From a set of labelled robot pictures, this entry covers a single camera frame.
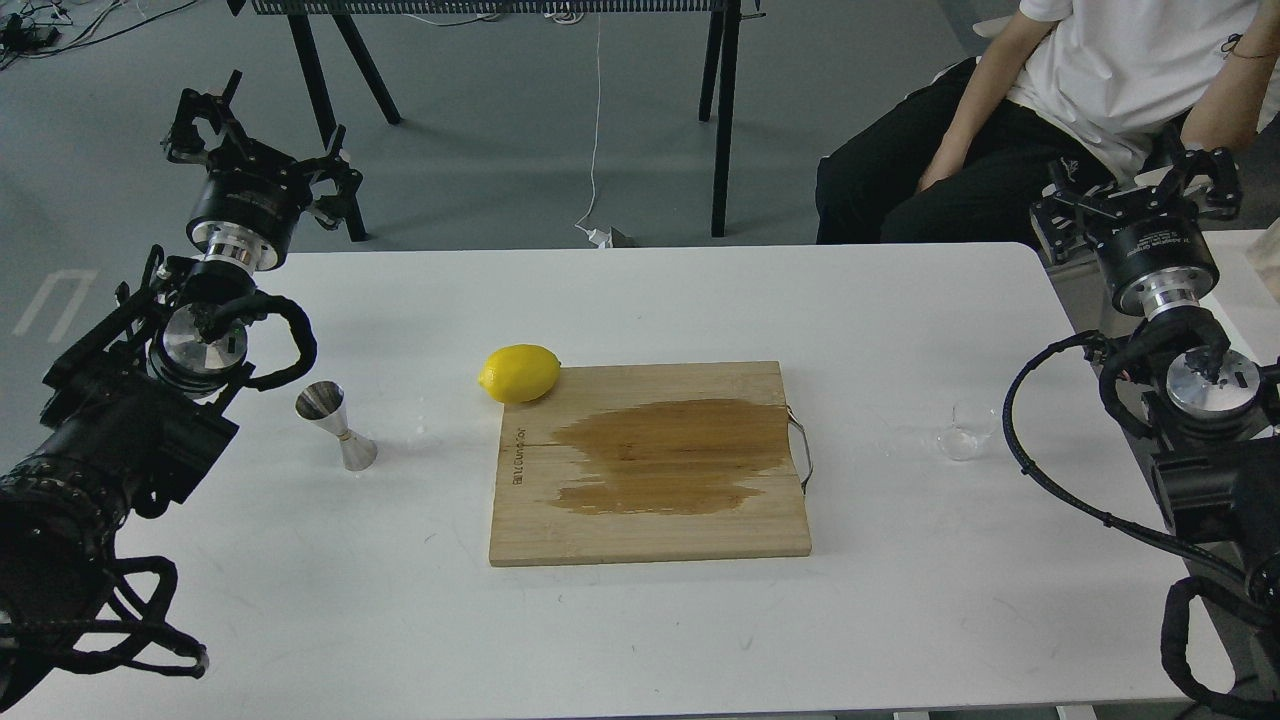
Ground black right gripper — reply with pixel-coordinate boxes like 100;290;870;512
1030;122;1244;316

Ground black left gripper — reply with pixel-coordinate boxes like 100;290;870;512
163;70;364;272

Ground steel double jigger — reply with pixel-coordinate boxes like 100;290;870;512
294;380;378;471

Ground small clear glass cup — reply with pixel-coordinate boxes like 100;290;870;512
934;400;998;462

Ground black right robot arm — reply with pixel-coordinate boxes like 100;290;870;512
1001;123;1279;719

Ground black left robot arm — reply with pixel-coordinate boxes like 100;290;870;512
1;72;362;708

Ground seated person white shirt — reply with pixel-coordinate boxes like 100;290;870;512
815;1;1279;247

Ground yellow lemon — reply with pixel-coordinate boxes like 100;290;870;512
477;345;561;404

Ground wooden cutting board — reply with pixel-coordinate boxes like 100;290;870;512
489;360;812;568

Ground black cables on floor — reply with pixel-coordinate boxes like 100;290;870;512
0;0;201;70

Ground white hanging cable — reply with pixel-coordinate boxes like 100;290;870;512
573;12;636;250

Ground black metal frame table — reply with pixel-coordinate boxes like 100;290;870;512
227;1;762;238

